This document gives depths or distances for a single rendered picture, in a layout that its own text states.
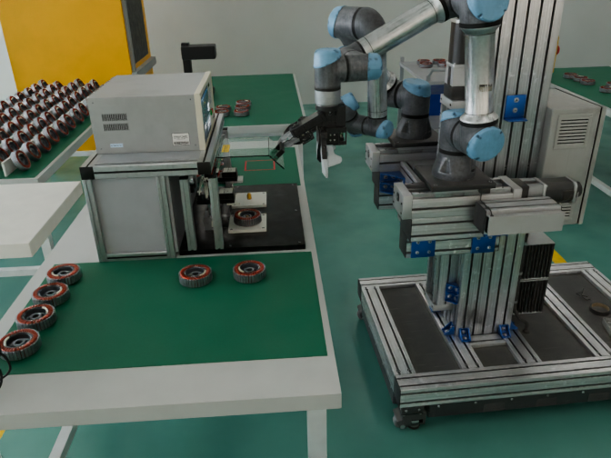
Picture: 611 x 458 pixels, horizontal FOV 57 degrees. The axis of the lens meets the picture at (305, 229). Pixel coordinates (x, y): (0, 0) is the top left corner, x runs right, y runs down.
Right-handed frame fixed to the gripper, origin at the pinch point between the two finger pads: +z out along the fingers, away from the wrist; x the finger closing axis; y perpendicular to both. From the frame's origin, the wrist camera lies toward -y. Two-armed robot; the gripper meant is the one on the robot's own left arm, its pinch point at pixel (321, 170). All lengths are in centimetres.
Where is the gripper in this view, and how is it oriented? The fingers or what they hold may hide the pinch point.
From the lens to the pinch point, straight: 170.6
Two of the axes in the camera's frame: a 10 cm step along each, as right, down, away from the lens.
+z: 0.2, 9.0, 4.4
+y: 9.9, -0.7, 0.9
